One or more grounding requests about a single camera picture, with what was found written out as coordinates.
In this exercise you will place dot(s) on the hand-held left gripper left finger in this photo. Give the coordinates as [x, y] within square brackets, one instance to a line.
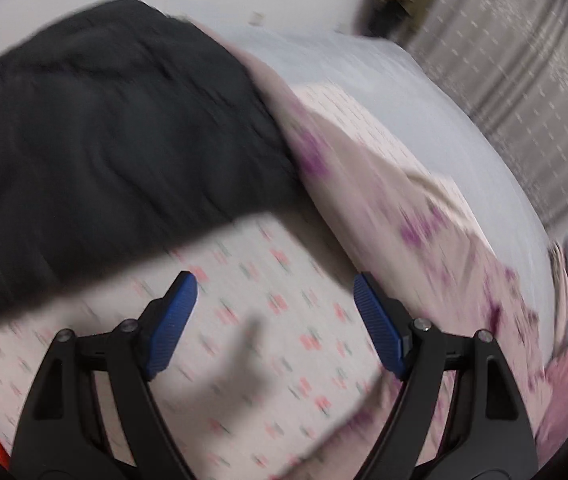
[176, 317]

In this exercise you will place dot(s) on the grey patterned curtain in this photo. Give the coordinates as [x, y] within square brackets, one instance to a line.
[519, 60]

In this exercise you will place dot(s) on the dark grey large garment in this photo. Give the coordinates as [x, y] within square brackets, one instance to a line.
[114, 160]

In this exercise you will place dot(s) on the light blue mattress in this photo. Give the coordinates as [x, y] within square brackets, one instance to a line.
[414, 110]

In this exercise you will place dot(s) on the pink purple floral quilt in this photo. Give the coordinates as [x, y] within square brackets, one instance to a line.
[414, 240]

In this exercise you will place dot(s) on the floral white bed sheet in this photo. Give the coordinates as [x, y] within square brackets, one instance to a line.
[259, 350]

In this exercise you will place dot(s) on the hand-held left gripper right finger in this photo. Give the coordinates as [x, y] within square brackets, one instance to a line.
[379, 320]

